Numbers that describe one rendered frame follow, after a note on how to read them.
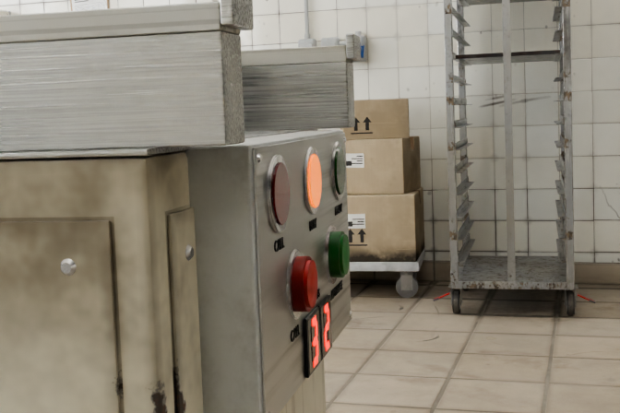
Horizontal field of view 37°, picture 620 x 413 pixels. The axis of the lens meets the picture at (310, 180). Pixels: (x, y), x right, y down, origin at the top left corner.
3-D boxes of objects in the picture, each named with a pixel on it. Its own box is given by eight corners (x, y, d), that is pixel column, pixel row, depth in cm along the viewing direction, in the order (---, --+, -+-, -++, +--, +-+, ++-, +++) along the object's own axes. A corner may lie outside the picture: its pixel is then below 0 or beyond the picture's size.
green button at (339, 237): (317, 281, 58) (315, 234, 58) (327, 273, 61) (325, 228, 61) (342, 281, 58) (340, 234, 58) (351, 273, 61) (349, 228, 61)
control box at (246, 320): (196, 434, 44) (183, 146, 43) (306, 320, 67) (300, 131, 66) (269, 437, 43) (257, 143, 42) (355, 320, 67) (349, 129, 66)
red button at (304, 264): (278, 317, 49) (275, 261, 48) (291, 304, 51) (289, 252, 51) (307, 317, 48) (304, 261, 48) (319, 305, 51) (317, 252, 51)
